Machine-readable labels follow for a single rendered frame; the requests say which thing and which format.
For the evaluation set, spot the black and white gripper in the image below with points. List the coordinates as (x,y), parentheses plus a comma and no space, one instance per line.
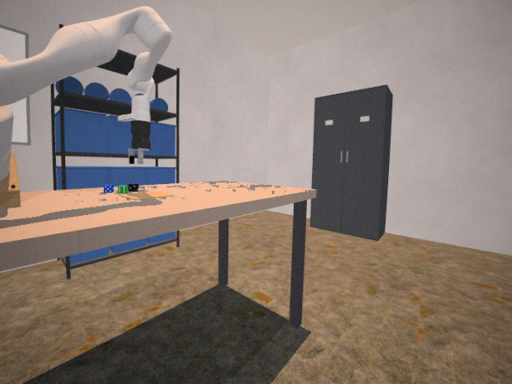
(141,129)

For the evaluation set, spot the orange flat square mat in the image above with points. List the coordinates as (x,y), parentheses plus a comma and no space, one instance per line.
(145,195)

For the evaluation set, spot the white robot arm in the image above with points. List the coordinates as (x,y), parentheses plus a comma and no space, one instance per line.
(76,48)

